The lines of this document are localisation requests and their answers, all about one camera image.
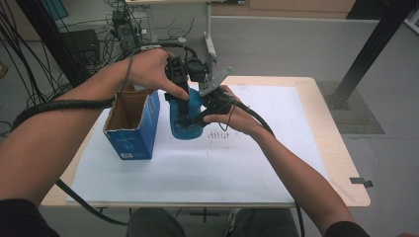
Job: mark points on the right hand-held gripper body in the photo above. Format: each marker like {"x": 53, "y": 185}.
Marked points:
{"x": 217, "y": 102}

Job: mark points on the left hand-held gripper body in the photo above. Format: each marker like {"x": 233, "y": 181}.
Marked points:
{"x": 176, "y": 70}

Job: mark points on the blue cardboard box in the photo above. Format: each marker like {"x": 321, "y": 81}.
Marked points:
{"x": 138, "y": 138}

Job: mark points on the person's left hand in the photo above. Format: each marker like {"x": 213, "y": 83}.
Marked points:
{"x": 148, "y": 70}

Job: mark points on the person's right hand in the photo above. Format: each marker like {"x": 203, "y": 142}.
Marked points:
{"x": 242, "y": 120}

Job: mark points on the white desk leg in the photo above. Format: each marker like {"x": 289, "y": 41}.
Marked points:
{"x": 210, "y": 36}

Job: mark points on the white paper sheet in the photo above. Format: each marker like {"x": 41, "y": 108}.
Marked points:
{"x": 214, "y": 171}

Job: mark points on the grey device on stand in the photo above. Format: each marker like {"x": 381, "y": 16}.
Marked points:
{"x": 124, "y": 29}

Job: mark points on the black computer case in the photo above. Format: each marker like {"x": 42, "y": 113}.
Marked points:
{"x": 82, "y": 46}

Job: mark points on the person's dark grey pants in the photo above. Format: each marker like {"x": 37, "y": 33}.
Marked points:
{"x": 154, "y": 223}

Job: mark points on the grey grid floor mat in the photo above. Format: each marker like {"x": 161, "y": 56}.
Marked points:
{"x": 355, "y": 112}

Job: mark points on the person's dark shirt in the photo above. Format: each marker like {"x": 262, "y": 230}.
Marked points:
{"x": 23, "y": 220}

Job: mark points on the black metal frame post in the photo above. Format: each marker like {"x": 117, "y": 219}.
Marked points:
{"x": 49, "y": 39}
{"x": 372, "y": 46}

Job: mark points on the grey bracket on table edge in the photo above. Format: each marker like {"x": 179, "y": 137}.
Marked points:
{"x": 360, "y": 181}

